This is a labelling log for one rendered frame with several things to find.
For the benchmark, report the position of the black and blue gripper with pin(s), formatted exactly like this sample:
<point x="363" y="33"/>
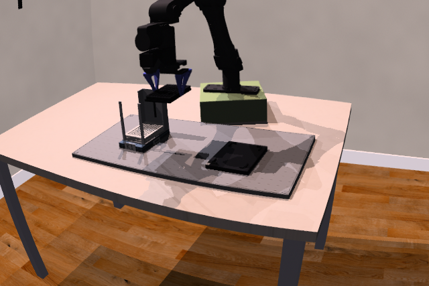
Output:
<point x="182" y="74"/>

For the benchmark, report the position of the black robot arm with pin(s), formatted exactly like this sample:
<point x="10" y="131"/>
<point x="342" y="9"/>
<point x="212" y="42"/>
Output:
<point x="159" y="33"/>

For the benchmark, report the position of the white well plate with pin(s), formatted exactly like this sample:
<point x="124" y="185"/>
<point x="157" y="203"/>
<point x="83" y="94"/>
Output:
<point x="150" y="129"/>

